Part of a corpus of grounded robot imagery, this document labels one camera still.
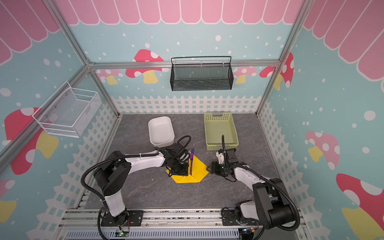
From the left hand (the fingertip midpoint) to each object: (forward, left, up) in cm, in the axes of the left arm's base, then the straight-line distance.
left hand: (187, 176), depth 87 cm
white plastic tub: (+34, +21, -1) cm, 40 cm away
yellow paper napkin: (+4, -7, 0) cm, 8 cm away
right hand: (+5, -13, +1) cm, 14 cm away
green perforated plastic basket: (+41, -20, 0) cm, 46 cm away
